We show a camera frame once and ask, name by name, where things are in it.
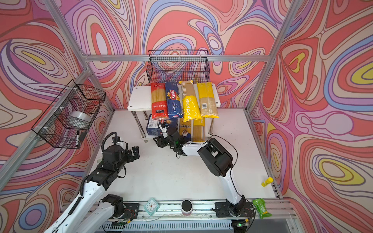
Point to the dark blue spaghetti pack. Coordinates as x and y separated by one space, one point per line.
173 100

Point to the dark blue pasta box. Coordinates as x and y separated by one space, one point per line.
153 125

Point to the small round speaker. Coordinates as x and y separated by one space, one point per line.
186 207

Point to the black wire basket back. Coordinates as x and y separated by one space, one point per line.
178 65

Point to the silver tape roll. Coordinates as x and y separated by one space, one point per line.
79 118

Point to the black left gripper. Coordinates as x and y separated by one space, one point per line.
136 153

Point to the red spaghetti pack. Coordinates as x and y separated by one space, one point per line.
159 102

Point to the yellow glue stick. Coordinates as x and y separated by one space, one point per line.
268 181

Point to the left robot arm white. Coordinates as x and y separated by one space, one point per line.
90 209

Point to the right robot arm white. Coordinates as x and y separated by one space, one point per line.
217 159

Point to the blue yellow Ankara spaghetti pack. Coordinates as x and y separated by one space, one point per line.
185 129

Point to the teal alarm clock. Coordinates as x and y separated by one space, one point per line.
151 206

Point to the yellow Pastatime spaghetti pack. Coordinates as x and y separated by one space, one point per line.
199 130

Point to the green snack packet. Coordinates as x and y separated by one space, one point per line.
260 206

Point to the white two-tier shelf rack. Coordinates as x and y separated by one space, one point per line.
141 101

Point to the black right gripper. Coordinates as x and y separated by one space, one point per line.
160 142

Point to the black wire basket left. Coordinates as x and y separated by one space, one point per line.
56 129

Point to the black wire basket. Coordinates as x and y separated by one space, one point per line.
178 65
56 129

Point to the black marker pen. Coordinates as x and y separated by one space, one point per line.
77 139

